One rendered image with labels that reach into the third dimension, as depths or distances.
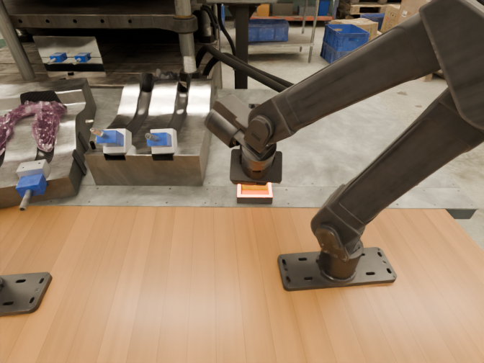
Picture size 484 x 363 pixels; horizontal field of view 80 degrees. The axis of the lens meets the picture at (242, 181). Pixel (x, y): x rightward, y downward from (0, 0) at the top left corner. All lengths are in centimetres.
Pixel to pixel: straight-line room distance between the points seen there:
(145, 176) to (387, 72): 55
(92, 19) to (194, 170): 98
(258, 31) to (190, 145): 377
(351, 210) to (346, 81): 17
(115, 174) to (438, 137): 63
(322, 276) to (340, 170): 34
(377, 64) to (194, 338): 43
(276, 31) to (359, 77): 410
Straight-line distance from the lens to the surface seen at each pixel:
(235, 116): 46
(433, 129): 35
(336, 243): 45
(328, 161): 82
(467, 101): 32
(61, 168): 79
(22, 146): 90
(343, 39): 427
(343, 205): 43
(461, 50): 31
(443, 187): 85
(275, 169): 57
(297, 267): 54
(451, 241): 72
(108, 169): 74
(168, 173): 70
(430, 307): 59
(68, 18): 155
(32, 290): 62
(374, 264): 59
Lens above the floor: 125
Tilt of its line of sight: 39 degrees down
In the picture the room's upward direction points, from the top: straight up
